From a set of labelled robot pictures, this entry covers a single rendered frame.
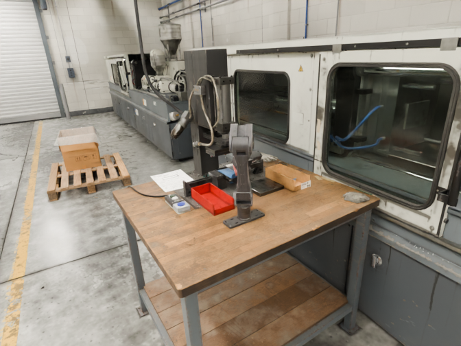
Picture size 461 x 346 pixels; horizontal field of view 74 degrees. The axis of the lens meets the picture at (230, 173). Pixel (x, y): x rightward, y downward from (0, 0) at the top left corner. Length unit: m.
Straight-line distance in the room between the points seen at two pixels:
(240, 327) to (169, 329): 0.39
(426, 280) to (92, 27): 10.26
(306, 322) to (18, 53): 9.95
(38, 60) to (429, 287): 10.24
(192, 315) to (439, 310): 1.19
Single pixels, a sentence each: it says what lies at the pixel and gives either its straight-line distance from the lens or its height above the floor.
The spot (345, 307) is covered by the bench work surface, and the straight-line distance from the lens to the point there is 2.08.
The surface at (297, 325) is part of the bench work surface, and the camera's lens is 1.91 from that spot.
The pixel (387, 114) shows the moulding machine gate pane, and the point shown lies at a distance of 1.67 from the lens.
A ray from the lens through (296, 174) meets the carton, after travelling 1.84.
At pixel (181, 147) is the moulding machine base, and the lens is 4.92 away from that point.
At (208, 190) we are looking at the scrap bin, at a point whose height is 0.92.
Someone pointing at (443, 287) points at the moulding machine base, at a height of 0.57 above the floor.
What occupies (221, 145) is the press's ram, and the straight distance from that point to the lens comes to 1.69.
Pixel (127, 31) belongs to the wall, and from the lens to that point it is 10.94.
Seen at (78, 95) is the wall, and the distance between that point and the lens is 10.73.
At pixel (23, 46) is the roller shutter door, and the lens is 10.64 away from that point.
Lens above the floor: 1.63
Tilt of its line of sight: 22 degrees down
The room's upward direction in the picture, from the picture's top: 3 degrees counter-clockwise
